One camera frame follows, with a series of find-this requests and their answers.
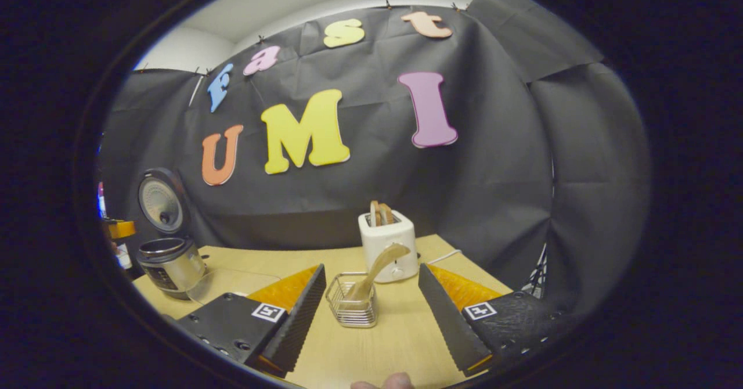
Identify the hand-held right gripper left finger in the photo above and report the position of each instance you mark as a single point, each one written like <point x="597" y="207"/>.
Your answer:
<point x="299" y="319"/>

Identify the white toaster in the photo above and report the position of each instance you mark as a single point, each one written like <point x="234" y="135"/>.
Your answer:
<point x="386" y="244"/>

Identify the wooden spoon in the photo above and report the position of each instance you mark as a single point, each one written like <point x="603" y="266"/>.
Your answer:
<point x="383" y="261"/>

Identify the silver black rice cooker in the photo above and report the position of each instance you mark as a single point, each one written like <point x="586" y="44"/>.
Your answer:
<point x="174" y="267"/>

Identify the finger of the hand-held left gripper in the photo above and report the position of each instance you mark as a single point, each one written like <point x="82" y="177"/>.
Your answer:
<point x="122" y="229"/>

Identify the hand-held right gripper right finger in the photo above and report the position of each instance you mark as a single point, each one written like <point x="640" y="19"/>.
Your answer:
<point x="450" y="325"/>

